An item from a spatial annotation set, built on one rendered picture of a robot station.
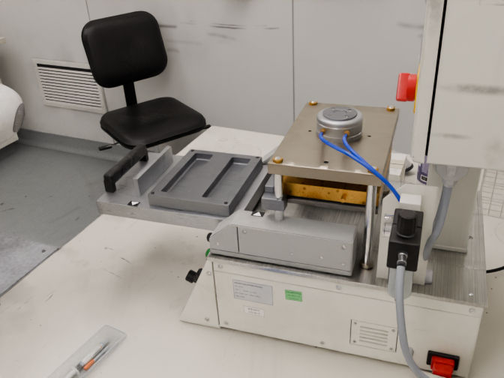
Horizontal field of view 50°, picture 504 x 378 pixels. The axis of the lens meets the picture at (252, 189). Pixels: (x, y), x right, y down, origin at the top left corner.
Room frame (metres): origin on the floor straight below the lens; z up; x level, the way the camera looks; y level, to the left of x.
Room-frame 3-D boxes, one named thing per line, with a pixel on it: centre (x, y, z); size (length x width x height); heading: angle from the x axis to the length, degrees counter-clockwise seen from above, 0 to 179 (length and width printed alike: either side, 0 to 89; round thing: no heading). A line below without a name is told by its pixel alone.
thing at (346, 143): (0.83, -0.18, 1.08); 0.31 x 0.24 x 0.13; 160
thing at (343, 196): (0.85, -0.15, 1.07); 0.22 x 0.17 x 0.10; 160
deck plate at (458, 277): (0.84, -0.19, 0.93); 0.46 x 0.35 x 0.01; 70
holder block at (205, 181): (0.95, 0.09, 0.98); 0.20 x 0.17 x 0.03; 160
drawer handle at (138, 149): (1.01, 0.26, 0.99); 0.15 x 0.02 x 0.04; 160
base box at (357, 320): (0.84, -0.14, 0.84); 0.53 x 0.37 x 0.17; 70
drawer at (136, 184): (0.96, 0.13, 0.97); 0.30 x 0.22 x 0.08; 70
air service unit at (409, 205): (0.60, -0.20, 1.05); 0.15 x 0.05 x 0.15; 160
